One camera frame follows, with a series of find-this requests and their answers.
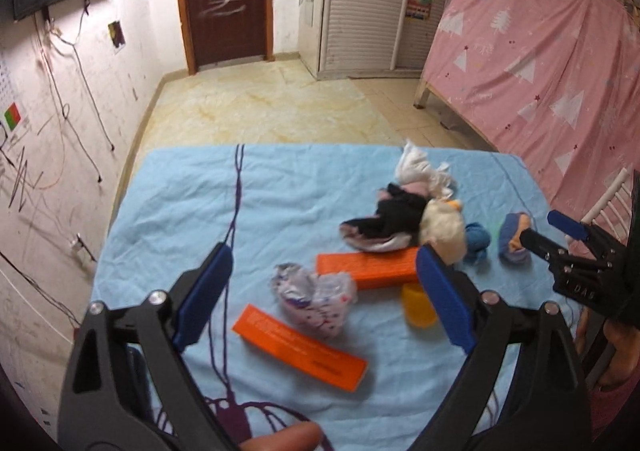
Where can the left hand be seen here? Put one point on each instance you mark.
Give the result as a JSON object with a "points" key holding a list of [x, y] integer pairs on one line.
{"points": [[305, 436]]}

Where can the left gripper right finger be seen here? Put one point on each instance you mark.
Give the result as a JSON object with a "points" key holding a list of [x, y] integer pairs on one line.
{"points": [[547, 405]]}

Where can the pink patterned bed curtain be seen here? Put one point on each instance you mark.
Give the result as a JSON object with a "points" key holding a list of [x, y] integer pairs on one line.
{"points": [[554, 82]]}

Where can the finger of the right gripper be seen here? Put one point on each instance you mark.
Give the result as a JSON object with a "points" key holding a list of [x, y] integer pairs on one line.
{"points": [[541, 246], [573, 229]]}

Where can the blue fabric ball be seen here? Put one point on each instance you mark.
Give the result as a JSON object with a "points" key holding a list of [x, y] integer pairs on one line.
{"points": [[477, 240]]}

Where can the white patterned wrapper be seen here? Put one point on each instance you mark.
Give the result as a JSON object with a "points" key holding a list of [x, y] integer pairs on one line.
{"points": [[320, 303]]}

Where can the blue orange sock ball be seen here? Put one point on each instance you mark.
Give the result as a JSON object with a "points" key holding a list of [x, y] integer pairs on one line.
{"points": [[510, 248]]}

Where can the light blue bed sheet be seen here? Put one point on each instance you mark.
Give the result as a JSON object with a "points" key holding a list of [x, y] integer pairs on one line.
{"points": [[280, 207]]}

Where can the right hand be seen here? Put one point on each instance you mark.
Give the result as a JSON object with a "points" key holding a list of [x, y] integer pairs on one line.
{"points": [[609, 350]]}

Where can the black and white cloth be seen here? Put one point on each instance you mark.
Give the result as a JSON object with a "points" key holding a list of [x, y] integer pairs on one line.
{"points": [[395, 223]]}

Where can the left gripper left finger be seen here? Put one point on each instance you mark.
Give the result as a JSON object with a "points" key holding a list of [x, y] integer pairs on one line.
{"points": [[126, 386]]}

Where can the cream fabric ball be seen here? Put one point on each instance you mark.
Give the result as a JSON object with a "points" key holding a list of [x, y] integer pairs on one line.
{"points": [[442, 226]]}

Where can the white tissue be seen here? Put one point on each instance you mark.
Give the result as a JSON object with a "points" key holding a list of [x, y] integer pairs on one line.
{"points": [[414, 167]]}

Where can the white louvered wardrobe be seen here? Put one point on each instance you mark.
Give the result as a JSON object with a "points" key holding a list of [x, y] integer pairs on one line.
{"points": [[364, 38]]}

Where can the white metal chair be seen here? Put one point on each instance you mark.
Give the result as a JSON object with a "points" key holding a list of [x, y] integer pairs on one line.
{"points": [[617, 197]]}

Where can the orange box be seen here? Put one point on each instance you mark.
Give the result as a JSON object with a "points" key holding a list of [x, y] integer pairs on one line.
{"points": [[372, 270], [318, 360]]}

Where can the yellow plastic cup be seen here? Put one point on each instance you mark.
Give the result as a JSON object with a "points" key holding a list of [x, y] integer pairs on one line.
{"points": [[418, 309]]}

